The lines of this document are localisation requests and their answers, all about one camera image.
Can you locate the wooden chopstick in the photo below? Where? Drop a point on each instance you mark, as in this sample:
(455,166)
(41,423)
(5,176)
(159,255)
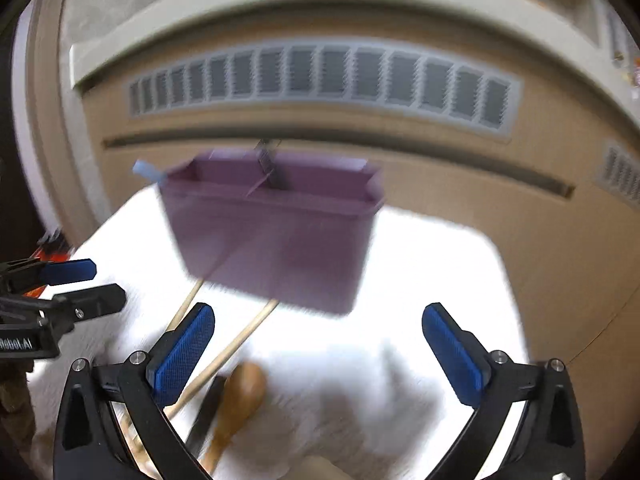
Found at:
(240,340)
(187,305)

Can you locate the purple plastic utensil holder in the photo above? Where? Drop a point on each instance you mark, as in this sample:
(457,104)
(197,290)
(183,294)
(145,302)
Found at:
(270,240)

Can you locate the white lace tablecloth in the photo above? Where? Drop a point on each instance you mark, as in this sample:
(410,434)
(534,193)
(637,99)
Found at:
(380,360)

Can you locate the long grey vent grille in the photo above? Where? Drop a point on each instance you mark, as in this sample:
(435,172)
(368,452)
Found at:
(320,72)

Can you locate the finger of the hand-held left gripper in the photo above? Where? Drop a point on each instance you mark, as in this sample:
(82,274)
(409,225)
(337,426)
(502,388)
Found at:
(70,271)
(95,300)

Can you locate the small grey vent grille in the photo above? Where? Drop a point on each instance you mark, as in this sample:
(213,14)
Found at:
(622,172)

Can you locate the thin metal utensil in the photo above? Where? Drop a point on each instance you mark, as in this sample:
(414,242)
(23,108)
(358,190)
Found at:
(265,162)

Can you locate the orange black object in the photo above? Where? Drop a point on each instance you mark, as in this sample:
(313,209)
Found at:
(50,251)

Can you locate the small red white item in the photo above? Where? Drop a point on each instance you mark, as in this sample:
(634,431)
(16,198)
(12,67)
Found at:
(636,72)

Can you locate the wooden spoon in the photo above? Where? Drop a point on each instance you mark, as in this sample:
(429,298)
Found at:
(242,390)

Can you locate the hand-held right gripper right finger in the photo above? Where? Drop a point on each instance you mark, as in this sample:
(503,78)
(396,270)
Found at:
(455,355)

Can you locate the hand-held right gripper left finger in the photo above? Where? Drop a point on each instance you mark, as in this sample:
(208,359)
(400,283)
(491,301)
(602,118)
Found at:
(182,355)

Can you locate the beige radiator cabinet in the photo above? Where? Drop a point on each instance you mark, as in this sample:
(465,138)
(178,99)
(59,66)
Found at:
(450,190)

